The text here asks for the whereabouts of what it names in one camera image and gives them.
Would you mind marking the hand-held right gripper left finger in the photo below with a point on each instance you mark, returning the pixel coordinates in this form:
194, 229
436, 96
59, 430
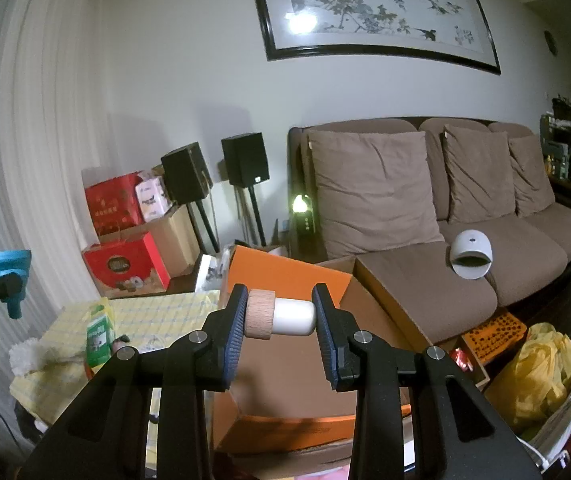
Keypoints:
235, 332

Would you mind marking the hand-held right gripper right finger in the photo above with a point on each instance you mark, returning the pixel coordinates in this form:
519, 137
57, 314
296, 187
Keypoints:
326, 340

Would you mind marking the blue funnel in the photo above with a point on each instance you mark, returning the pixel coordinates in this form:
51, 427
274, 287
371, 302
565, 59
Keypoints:
8, 265

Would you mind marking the orange cardboard box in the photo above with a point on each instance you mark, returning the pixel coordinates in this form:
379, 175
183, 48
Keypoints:
290, 385

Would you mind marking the white fluffy duster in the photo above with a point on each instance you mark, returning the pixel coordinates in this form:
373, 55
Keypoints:
25, 355

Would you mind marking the open bag of clutter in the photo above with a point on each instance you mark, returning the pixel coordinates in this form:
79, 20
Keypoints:
213, 270

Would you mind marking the yellow checked tablecloth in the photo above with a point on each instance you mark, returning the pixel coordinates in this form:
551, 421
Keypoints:
165, 310

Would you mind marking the brown cardboard box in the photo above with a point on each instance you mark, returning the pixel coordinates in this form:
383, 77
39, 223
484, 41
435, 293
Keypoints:
180, 240

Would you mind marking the black speaker stand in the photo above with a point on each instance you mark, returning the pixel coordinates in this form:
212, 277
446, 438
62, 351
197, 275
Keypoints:
204, 227
256, 217

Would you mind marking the black lit lantern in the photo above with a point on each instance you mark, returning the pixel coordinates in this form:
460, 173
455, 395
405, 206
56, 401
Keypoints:
305, 225

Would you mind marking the green drink carton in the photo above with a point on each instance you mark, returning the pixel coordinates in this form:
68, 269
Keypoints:
98, 340

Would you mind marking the red gift box pictured label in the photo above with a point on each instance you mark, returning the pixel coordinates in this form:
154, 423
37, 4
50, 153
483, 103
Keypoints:
125, 265

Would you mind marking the red foil packet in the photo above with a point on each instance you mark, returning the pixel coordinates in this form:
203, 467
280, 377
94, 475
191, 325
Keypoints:
460, 357

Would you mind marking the red gift box gold print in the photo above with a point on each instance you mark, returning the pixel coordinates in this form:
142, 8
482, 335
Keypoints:
115, 205

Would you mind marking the large brown cushion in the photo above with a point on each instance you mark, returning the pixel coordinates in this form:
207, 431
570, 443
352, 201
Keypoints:
370, 190

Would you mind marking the white curtain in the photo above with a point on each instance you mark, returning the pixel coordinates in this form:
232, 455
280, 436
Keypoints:
25, 135

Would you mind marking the black speaker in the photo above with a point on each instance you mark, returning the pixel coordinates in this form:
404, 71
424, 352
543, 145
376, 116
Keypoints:
245, 160
185, 172

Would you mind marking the orange plastic crate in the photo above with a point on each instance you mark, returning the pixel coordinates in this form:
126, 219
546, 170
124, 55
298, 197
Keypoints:
495, 335

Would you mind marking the white dome lamp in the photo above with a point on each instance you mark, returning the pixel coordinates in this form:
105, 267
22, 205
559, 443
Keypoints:
470, 245

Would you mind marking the yellow plastic bag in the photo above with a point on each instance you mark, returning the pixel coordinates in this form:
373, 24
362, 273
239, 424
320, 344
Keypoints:
535, 380

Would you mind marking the brown sofa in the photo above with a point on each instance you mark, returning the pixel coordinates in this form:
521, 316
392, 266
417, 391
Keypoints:
525, 250

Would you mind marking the medium brown cushion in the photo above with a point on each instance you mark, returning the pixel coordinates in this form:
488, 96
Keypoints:
480, 175

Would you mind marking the small brown cushion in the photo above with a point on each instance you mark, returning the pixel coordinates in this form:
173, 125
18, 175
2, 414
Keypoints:
533, 175

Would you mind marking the framed ink painting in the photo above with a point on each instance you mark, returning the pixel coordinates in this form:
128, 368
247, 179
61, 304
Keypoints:
375, 5

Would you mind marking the round wall clock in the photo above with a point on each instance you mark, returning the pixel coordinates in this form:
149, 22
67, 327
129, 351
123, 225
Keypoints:
550, 42

